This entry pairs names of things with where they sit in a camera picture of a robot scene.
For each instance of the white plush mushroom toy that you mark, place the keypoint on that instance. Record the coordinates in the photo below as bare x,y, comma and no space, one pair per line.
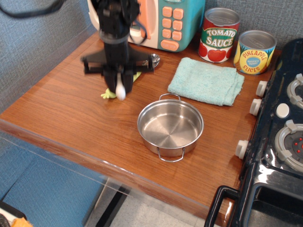
120,89

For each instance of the pineapple slices can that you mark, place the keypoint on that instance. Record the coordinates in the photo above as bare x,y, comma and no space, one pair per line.
254,52

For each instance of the tomato sauce can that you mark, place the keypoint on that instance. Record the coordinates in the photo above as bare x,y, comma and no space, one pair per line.
219,30

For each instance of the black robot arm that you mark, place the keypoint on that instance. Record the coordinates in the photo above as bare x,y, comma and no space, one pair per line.
115,18

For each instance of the green handled metal spoon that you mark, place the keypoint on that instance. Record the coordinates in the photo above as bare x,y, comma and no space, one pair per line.
155,62

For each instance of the orange object bottom corner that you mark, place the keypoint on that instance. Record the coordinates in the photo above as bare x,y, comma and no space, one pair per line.
12,217

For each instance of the light teal folded cloth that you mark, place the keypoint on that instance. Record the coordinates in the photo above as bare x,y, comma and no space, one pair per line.
206,82

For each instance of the black toy stove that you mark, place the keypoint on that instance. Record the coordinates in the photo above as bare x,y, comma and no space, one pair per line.
271,180

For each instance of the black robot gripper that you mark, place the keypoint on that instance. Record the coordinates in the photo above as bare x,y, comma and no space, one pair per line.
115,58

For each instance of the teal toy microwave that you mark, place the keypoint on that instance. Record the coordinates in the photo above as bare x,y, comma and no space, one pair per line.
163,24

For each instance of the stainless steel pot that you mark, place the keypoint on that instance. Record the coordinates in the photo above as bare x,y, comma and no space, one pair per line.
170,127

